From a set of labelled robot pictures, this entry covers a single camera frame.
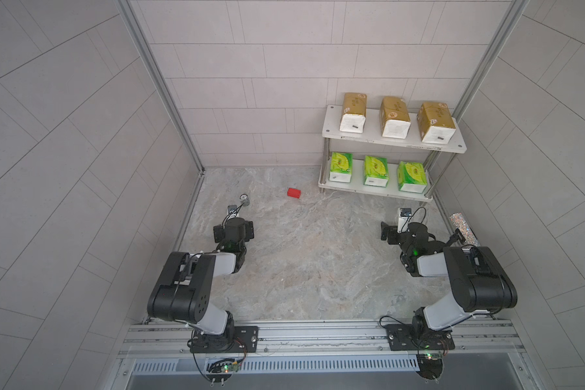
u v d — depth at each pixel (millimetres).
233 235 707
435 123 754
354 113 787
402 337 714
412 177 974
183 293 441
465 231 726
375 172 991
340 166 1020
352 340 724
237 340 700
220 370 654
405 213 804
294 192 1065
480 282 455
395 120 770
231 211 786
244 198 993
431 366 683
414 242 720
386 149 1155
